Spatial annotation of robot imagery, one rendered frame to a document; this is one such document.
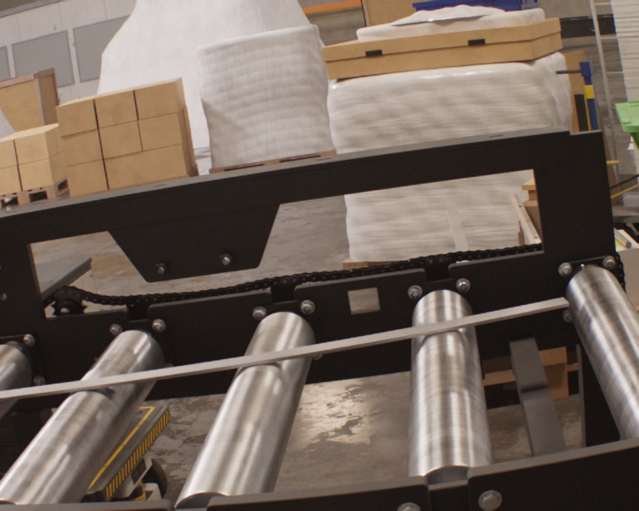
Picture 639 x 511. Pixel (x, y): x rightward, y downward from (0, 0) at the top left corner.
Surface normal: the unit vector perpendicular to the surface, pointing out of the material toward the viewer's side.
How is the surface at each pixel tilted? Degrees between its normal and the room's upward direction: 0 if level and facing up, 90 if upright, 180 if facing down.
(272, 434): 59
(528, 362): 0
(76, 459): 65
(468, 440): 31
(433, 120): 99
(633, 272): 90
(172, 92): 90
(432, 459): 20
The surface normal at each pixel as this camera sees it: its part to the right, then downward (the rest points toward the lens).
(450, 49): -0.43, 0.26
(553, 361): -0.08, 0.22
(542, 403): -0.16, -0.96
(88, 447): 0.87, -0.46
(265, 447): 0.69, -0.69
